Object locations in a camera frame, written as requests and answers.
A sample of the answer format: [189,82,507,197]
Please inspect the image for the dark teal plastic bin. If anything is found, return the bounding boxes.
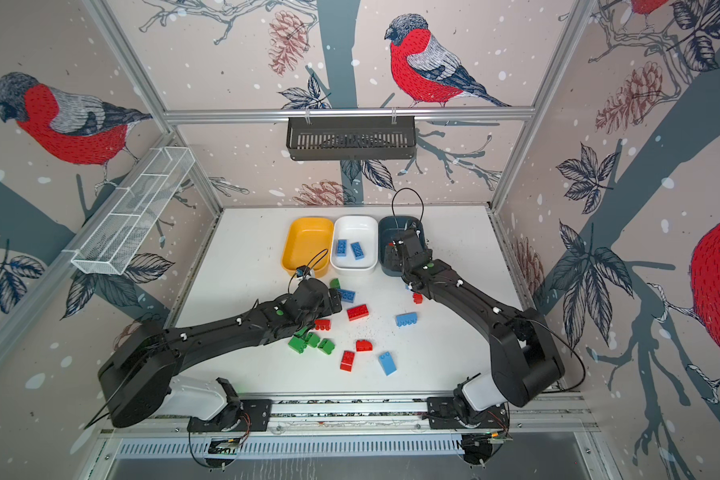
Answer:
[378,215,427,277]

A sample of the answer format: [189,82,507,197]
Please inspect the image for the light blue lego brick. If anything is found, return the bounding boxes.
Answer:
[395,312,418,327]
[350,242,365,260]

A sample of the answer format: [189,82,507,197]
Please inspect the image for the yellow plastic bin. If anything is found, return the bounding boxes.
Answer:
[281,217,334,278]

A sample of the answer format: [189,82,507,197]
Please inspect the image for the white plastic bin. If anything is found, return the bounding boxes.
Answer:
[330,215,379,276]

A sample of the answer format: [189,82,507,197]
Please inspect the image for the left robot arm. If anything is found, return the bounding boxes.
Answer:
[98,278,342,428]

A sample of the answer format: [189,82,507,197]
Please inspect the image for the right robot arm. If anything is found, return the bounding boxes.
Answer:
[386,228,565,418]

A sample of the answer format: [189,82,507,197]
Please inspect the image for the red lego brick studs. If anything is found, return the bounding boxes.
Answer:
[314,319,331,331]

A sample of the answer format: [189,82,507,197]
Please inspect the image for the green lego brick middle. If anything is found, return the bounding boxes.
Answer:
[305,332,321,348]

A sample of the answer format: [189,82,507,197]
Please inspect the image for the green lego brick left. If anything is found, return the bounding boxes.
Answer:
[288,336,308,354]

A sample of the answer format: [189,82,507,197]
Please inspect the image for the green lego brick right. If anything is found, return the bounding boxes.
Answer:
[318,339,335,355]

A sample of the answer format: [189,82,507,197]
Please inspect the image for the red rounded lego brick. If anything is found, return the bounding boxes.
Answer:
[355,340,373,352]

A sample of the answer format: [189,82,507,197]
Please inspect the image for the red lego brick bottom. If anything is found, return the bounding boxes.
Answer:
[340,351,355,372]

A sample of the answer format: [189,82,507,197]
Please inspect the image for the light blue lego bottom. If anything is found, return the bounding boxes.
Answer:
[378,352,397,376]

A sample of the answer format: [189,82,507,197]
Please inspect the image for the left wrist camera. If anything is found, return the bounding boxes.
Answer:
[296,265,311,278]

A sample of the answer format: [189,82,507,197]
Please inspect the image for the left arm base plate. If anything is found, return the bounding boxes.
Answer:
[187,377,273,433]

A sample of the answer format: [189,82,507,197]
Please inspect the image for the black wall basket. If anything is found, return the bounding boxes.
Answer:
[286,116,417,161]

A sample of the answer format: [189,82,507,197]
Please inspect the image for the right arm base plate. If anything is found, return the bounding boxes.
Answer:
[421,390,509,431]

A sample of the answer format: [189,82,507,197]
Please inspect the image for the white wire mesh basket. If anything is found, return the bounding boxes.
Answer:
[71,146,195,275]

